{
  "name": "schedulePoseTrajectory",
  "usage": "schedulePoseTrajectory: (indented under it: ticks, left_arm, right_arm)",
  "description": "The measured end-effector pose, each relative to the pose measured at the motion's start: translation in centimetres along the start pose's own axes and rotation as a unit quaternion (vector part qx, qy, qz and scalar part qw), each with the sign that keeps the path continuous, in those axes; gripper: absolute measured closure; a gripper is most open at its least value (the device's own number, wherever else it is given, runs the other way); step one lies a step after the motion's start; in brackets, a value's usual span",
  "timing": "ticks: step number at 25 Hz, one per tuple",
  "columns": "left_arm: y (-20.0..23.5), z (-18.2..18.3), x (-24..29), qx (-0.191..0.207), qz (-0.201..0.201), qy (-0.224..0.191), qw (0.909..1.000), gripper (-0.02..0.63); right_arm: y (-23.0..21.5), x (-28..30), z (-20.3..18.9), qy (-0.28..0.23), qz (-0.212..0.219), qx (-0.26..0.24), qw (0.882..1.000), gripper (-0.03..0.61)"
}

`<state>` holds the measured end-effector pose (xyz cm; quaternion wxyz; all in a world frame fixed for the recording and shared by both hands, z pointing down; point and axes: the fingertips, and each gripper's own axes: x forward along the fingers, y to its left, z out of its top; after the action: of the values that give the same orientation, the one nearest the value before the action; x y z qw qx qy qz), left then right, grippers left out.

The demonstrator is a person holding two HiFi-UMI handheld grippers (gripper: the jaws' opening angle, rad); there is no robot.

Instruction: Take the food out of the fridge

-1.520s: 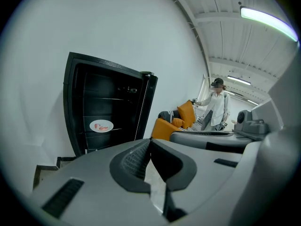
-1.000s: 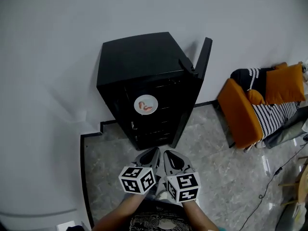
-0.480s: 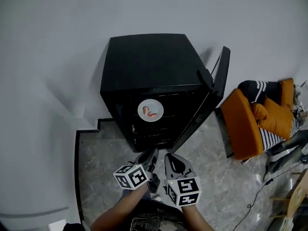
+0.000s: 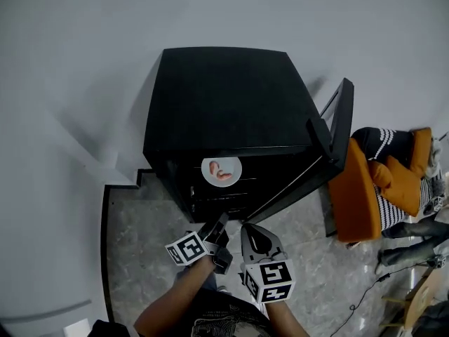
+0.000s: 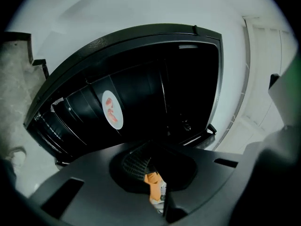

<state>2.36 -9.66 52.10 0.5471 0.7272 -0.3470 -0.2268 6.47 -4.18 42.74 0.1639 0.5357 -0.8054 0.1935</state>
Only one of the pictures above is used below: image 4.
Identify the person's grey shoe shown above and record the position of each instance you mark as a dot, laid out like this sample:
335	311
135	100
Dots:
224	289

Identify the black power adapter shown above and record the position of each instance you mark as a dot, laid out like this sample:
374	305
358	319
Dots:
383	277

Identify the black bag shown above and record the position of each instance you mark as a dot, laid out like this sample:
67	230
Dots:
108	329

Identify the person's blue jeans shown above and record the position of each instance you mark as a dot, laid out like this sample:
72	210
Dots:
207	279

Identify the black white striped blanket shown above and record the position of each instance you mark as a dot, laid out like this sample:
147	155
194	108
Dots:
391	212

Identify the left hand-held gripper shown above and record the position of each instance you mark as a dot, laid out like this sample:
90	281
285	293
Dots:
187	249

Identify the small orange cushion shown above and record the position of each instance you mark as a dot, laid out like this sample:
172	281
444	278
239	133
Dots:
380	174

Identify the black printed t-shirt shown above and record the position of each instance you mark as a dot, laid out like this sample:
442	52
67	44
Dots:
224	318

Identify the black white striped cushion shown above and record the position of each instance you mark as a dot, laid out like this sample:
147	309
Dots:
375	142

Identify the person's right forearm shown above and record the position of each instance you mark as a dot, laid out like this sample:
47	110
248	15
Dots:
286	318

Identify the white round plate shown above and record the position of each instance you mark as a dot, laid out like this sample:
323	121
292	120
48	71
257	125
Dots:
229	167

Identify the orange sofa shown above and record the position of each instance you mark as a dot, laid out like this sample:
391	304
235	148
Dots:
354	202

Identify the white grey cloth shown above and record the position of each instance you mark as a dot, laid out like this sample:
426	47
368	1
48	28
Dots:
434	156

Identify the black cabinet fridge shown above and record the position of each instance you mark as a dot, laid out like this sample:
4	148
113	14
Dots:
224	97

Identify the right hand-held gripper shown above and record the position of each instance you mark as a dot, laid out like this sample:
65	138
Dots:
271	279

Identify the white box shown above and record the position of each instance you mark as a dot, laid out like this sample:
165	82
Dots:
79	328

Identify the large orange cushion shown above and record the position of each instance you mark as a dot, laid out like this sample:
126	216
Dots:
403	184

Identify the round wooden side table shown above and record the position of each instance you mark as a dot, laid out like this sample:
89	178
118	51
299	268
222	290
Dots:
424	293

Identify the person's left forearm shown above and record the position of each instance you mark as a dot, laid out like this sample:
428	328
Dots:
172	300

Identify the grey bin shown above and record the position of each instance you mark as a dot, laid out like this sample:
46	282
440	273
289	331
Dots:
435	319

